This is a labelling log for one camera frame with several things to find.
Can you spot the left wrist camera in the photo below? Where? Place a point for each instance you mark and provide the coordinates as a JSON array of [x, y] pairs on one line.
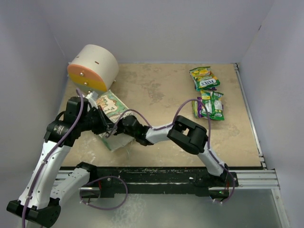
[[92, 97]]

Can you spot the green spring tea candy bag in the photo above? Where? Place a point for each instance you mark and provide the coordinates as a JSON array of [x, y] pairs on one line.
[[213, 102]]

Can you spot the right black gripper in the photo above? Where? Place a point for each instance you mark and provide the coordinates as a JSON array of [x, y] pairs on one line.
[[118, 127]]

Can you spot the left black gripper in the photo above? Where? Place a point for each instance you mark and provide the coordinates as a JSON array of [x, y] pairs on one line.
[[102, 120]]

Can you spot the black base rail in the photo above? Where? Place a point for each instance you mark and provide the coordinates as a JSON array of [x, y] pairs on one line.
[[109, 181]]

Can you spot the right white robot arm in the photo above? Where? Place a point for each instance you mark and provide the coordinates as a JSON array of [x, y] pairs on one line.
[[188, 135]]

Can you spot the white cylinder orange rim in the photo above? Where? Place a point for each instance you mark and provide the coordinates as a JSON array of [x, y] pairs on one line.
[[94, 69]]

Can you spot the purple berry Fox's candy bag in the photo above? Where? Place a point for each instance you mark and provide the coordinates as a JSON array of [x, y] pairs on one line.
[[200, 110]]

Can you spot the green floral paper bag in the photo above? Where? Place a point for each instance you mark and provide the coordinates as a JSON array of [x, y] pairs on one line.
[[113, 107]]

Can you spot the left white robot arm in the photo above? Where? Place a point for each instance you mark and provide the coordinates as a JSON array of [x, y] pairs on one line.
[[41, 202]]

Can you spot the green Fox's candy bag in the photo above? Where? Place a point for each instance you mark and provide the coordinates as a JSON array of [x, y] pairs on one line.
[[203, 77], [194, 108]]

